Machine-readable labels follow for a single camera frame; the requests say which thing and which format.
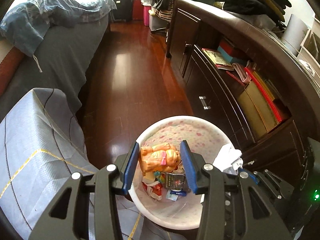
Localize white tissue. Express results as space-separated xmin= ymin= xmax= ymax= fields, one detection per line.
xmin=213 ymin=143 xmax=244 ymax=175

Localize colourful printed lighter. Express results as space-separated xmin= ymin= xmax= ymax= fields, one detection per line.
xmin=153 ymin=171 xmax=166 ymax=186

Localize red snack wrapper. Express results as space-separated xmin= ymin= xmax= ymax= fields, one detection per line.
xmin=142 ymin=181 xmax=163 ymax=200

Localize white floral trash bin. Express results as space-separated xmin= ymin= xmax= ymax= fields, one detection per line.
xmin=127 ymin=115 xmax=237 ymax=230

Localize blue snack bag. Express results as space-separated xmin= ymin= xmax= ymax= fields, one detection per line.
xmin=165 ymin=173 xmax=185 ymax=191

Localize blue table cloth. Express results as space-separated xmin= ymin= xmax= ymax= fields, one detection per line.
xmin=1 ymin=88 xmax=97 ymax=239

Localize dark wooden cabinet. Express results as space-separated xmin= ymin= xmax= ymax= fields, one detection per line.
xmin=167 ymin=0 xmax=319 ymax=185

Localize folded pink red quilt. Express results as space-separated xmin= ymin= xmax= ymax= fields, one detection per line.
xmin=0 ymin=39 xmax=25 ymax=96

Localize bed with dark sheet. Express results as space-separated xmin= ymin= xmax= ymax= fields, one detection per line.
xmin=1 ymin=16 xmax=110 ymax=119

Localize white shelf unit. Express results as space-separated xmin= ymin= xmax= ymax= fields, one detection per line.
xmin=297 ymin=18 xmax=319 ymax=68

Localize blue duvet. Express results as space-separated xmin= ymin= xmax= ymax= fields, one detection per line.
xmin=1 ymin=0 xmax=117 ymax=57

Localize black suitcase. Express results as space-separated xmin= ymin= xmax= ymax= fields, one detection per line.
xmin=113 ymin=0 xmax=133 ymax=22

